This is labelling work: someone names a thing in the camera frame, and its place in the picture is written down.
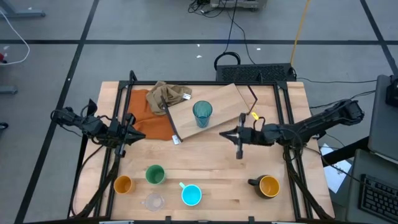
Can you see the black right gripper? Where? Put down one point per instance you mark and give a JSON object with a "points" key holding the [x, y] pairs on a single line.
{"points": [[252, 135]]}

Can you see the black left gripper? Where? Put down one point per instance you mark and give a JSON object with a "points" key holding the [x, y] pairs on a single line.
{"points": [[121, 137]]}

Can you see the teal faceted plastic tumbler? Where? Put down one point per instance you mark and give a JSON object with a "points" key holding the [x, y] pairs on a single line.
{"points": [[202, 112]]}

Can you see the green plastic cup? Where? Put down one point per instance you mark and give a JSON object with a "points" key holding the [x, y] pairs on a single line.
{"points": [[155, 175]]}

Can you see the black mug yellow inside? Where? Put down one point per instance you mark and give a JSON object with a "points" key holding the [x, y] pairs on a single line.
{"points": [[269, 186]]}

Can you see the clear glass mug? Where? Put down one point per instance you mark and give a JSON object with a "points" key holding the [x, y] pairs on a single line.
{"points": [[154, 202]]}

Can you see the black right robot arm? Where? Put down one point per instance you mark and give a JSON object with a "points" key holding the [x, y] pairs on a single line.
{"points": [[326, 119]]}

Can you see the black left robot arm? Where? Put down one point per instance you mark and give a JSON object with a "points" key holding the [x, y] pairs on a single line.
{"points": [[90, 127]]}

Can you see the wooden shelf black metal legs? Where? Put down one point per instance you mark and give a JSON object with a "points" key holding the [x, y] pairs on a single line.
{"points": [[224, 102]]}

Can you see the orange cloth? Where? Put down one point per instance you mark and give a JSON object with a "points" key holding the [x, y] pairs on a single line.
{"points": [[138, 102]]}

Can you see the tan cloth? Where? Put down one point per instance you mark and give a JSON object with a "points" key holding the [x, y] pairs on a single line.
{"points": [[164, 96]]}

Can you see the orange plastic cup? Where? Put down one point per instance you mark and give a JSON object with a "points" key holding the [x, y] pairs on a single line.
{"points": [[123, 184]]}

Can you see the black mesh-top case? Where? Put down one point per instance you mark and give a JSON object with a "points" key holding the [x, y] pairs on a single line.
{"points": [[248, 73]]}

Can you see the light blue mug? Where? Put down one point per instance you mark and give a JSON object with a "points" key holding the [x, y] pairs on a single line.
{"points": [[191, 195]]}

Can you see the white paper sheet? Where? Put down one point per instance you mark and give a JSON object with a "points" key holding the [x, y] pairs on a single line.
{"points": [[337, 177]]}

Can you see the grey desk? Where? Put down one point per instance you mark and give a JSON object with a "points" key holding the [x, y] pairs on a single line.
{"points": [[357, 161], [381, 124]]}

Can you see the grey equipment cart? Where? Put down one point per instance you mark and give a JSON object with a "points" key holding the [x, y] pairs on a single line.
{"points": [[236, 4]]}

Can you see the black keyboard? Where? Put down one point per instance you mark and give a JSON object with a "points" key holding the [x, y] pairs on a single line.
{"points": [[379, 196]]}

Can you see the black desk device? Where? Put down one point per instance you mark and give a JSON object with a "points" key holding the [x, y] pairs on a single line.
{"points": [[392, 93]]}

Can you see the black aluminium rig frame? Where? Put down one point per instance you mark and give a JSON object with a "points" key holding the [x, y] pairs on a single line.
{"points": [[199, 83]]}

